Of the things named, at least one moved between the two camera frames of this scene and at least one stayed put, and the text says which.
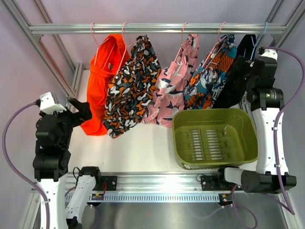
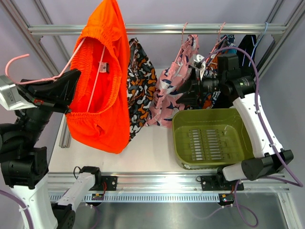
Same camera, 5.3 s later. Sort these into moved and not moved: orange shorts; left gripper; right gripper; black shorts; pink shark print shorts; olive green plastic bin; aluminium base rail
Moved: right gripper; orange shorts; left gripper
Not moved: aluminium base rail; pink shark print shorts; olive green plastic bin; black shorts
